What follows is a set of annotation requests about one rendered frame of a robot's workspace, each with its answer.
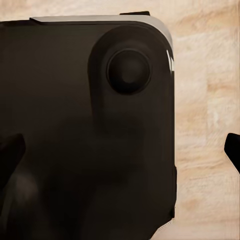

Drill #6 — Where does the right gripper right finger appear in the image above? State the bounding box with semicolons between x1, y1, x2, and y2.
224;133;240;173

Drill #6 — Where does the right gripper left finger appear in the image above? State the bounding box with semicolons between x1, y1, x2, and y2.
0;133;26;193

